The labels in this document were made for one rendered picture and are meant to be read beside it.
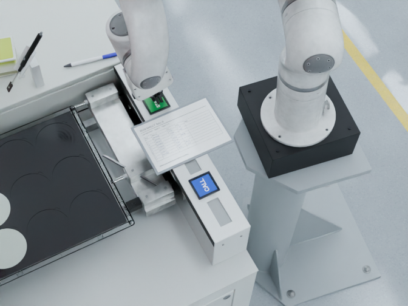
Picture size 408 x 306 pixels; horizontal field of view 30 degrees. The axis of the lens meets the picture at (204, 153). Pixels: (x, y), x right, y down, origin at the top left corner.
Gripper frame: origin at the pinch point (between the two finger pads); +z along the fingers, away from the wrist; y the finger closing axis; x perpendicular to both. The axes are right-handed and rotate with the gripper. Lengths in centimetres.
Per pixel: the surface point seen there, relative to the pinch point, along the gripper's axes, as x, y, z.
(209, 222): -34.9, -4.1, 2.4
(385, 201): -20, 60, 114
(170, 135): -10.4, -1.8, 2.6
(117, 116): 5.5, -11.0, 9.1
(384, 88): 22, 88, 120
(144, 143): -9.5, -8.4, 1.2
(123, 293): -36.6, -29.8, 11.3
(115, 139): -0.7, -14.4, 8.4
